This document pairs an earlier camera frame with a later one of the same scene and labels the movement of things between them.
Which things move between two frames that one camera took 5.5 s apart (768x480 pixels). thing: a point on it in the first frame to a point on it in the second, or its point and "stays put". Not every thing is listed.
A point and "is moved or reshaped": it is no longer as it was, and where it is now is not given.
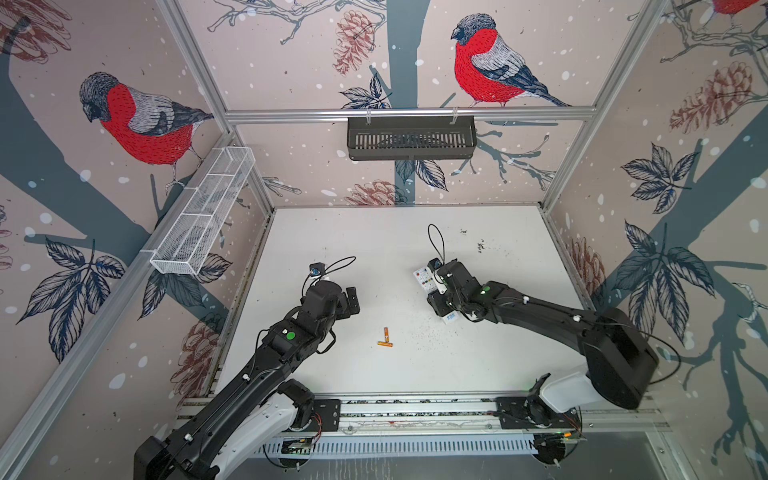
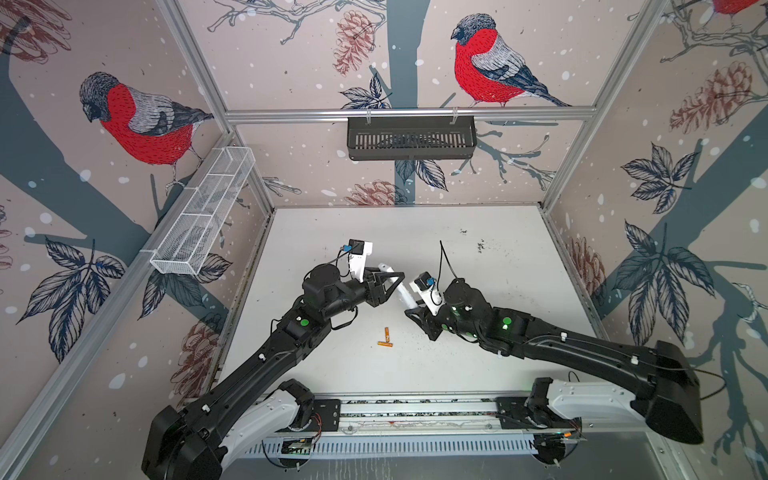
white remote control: [428, 285] is moved or reshaped
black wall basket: [412, 138] stays put
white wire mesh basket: [204, 209] stays put
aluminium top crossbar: [285, 115] stays put
